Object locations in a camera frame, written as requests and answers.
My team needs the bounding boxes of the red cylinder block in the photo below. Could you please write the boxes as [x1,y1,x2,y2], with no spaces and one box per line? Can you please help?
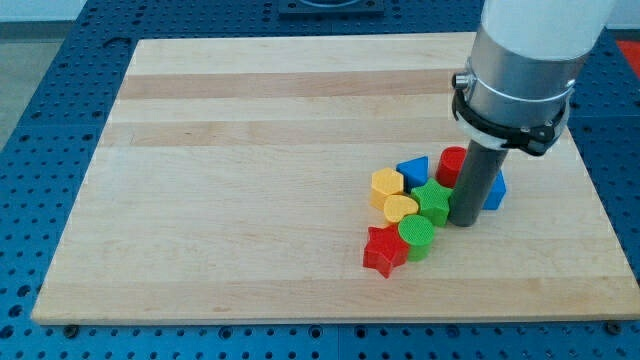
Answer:
[435,146,467,188]

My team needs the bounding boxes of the blue cube block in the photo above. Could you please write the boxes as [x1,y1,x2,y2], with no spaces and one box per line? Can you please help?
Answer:
[482,171,507,210]

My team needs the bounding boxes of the green star block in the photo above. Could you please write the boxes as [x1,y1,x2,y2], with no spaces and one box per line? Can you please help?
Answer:
[410,178,453,227]

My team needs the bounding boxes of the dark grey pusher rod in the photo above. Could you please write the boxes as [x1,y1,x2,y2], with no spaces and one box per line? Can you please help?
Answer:
[448,140,508,227]

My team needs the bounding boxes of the red star block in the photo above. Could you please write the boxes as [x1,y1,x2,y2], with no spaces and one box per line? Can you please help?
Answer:
[362,224,410,278]

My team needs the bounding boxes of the light wooden board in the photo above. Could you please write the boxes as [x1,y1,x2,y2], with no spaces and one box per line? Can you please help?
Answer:
[31,32,639,325]

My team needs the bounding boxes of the dark mounting plate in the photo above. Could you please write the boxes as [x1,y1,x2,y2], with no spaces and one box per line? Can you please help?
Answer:
[277,0,385,18]

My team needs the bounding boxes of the blue triangle block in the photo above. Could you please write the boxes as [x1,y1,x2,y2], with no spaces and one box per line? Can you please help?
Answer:
[395,156,429,193]

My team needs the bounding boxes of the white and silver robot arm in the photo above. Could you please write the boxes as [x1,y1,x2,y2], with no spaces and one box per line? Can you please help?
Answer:
[452,0,615,156]

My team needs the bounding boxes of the yellow heart block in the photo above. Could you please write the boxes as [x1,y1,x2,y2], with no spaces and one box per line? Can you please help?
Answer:
[383,195,419,224]

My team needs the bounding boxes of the green cylinder block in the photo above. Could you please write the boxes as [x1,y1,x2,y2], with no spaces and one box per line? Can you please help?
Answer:
[398,215,435,262]

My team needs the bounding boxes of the yellow hexagon block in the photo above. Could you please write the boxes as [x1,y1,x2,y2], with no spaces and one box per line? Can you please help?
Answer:
[370,167,404,210]

